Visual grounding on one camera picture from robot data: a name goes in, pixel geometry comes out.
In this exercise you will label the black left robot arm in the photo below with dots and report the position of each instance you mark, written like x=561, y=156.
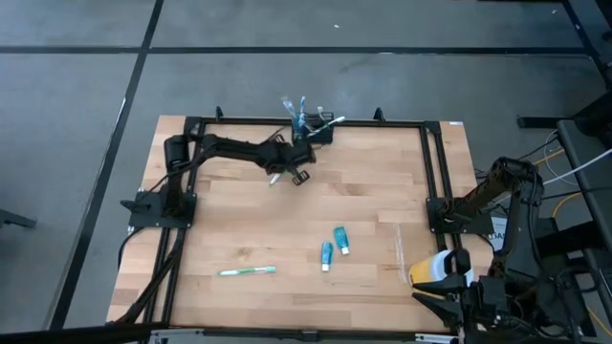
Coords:
x=234, y=148

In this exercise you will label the black aluminium rail frame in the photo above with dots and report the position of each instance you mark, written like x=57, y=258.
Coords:
x=358, y=122

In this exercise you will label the blue toothbrush in clear wrapper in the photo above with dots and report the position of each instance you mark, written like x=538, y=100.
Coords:
x=288, y=107

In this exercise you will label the clear plastic strip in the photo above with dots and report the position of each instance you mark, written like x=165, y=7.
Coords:
x=399, y=248

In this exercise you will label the black frame beam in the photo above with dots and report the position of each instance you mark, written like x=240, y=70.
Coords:
x=72, y=333

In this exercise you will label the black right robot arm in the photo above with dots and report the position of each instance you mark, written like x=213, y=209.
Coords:
x=518, y=215

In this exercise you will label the black stand foot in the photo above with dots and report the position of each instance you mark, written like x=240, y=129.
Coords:
x=14, y=220

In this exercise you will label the teal toothpaste tube white cap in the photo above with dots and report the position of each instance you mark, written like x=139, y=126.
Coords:
x=327, y=253
x=341, y=239

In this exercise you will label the white toothbrush green stripe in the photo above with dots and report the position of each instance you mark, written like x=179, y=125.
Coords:
x=330, y=123

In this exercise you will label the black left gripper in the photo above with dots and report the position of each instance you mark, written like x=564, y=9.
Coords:
x=294, y=154

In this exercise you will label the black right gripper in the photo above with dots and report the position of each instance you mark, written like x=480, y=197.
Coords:
x=487, y=301

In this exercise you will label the white paper sign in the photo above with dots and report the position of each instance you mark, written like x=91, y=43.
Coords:
x=499, y=234

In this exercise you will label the black computer desk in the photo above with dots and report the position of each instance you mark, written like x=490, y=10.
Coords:
x=583, y=188

